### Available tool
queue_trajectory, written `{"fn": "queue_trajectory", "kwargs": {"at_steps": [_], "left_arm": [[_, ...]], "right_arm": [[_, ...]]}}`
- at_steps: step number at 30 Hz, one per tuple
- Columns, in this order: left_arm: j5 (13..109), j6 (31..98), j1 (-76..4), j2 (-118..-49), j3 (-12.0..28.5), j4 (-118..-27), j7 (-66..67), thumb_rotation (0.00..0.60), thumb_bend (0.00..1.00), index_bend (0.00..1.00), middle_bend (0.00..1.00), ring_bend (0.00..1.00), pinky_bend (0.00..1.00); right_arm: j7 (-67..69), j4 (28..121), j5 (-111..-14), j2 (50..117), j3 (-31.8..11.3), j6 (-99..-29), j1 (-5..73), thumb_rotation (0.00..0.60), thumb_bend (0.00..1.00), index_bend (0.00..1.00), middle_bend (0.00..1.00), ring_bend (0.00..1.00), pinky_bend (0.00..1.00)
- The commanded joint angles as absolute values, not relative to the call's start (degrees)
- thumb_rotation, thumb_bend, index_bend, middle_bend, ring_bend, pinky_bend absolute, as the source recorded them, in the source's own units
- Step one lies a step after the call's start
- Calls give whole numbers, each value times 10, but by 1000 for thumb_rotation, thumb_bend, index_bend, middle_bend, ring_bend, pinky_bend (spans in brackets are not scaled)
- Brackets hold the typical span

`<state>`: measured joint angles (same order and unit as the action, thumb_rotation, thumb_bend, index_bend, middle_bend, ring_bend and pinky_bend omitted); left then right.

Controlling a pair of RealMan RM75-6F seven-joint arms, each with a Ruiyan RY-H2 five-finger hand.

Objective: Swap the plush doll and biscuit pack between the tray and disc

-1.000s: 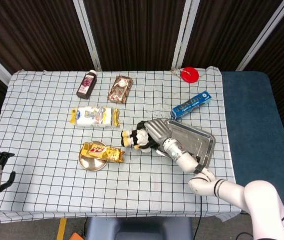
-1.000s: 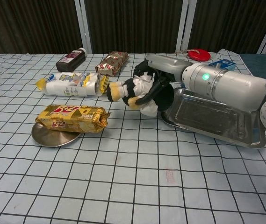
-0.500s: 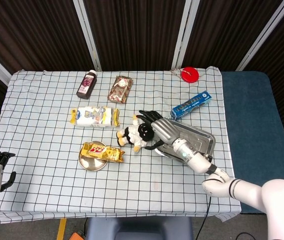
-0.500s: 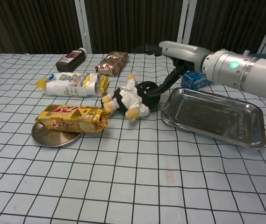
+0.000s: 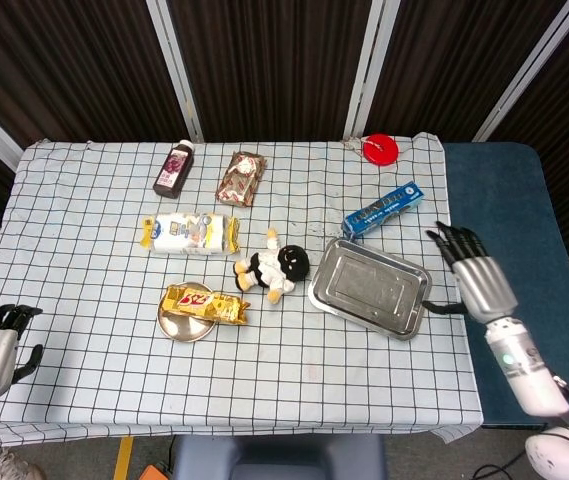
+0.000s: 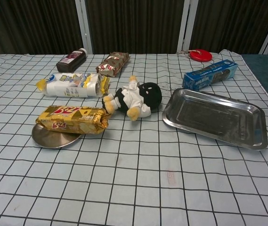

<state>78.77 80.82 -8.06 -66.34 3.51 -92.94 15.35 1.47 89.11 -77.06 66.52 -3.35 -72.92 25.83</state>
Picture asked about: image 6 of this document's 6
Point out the white yellow snack package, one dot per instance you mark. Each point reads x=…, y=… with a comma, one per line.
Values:
x=63, y=87

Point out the blue cookie box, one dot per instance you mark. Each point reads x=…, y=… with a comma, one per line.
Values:
x=204, y=77

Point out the black grid checked tablecloth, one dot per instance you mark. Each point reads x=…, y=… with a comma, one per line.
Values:
x=133, y=176

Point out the red round disc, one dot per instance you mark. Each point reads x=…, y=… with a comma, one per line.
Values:
x=199, y=56

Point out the round steel plate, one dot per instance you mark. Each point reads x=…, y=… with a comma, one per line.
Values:
x=51, y=140

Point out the brown red snack package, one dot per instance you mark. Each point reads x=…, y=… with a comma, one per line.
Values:
x=112, y=63

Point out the rectangular steel tray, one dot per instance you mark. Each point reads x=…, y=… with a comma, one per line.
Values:
x=206, y=113

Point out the dark juice bottle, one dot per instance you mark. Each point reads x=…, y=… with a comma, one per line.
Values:
x=70, y=61

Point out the black and white plush doll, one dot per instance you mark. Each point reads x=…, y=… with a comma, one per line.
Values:
x=148, y=94

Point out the gold foil snack package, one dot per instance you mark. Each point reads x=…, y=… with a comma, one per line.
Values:
x=72, y=117

